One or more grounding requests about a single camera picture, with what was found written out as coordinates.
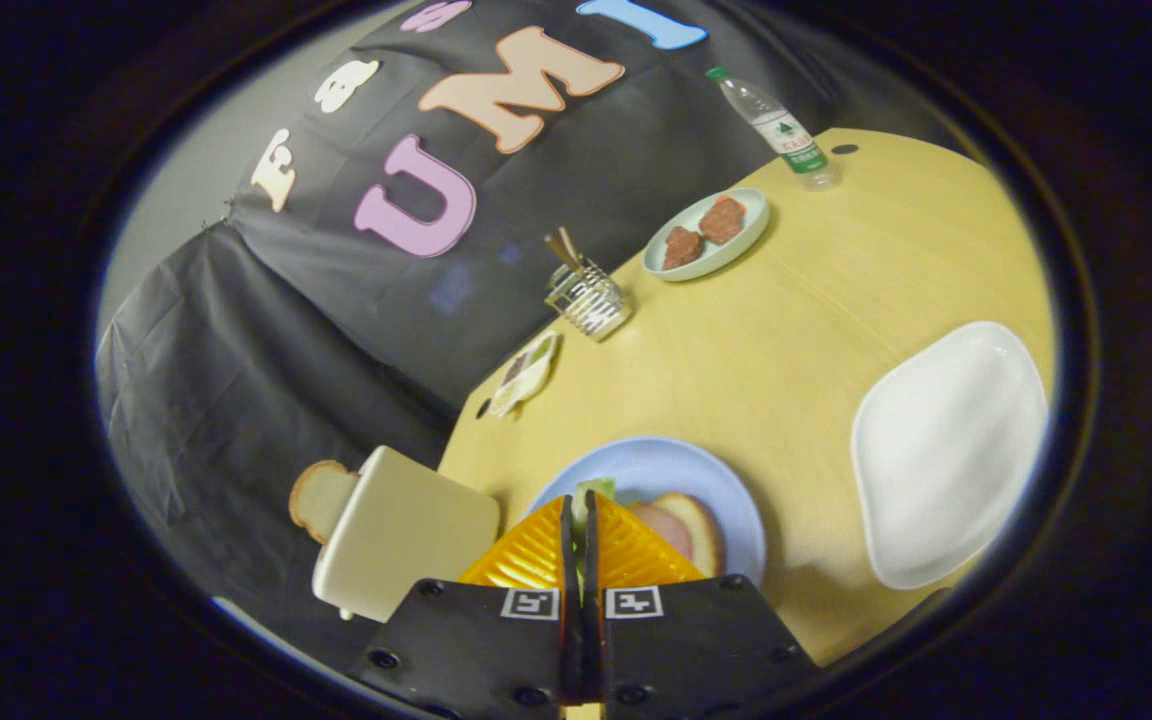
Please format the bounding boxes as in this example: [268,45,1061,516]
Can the white toaster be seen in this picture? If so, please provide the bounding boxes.
[312,446,501,623]

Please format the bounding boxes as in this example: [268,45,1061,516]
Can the clear plastic water bottle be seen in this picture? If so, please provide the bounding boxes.
[705,66,840,191]

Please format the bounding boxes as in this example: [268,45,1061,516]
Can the blue round plate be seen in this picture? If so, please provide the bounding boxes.
[526,436,767,591]

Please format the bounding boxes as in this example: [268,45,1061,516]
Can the green lettuce leaf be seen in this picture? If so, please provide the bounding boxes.
[574,478,619,541]

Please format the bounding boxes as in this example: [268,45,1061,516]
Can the white square plate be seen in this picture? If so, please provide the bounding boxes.
[850,321,1050,591]

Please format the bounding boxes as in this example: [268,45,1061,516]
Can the metal wire utensil holder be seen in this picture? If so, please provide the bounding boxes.
[545,257,633,343]

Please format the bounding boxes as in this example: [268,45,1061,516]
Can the white divided sauce dish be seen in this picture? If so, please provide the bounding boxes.
[488,332,561,419]

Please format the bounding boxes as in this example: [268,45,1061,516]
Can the brown meat patty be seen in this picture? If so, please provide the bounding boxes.
[698,195,747,246]
[662,225,707,271]

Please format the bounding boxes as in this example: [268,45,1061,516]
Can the toasted bread slice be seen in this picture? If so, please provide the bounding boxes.
[288,460,361,546]

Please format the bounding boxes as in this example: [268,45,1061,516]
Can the pale green plate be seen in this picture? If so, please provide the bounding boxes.
[642,187,771,283]

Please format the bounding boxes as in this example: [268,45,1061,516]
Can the wooden chopsticks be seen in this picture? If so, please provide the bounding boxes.
[545,226,587,276]

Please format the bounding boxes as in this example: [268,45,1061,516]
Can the bread slice with brown crust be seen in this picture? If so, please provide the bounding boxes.
[651,491,727,579]

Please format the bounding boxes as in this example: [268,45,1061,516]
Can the pink ham slice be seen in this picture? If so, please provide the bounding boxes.
[626,501,694,561]

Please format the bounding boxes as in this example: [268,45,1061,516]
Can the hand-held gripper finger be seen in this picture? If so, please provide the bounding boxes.
[581,490,822,720]
[351,495,582,720]

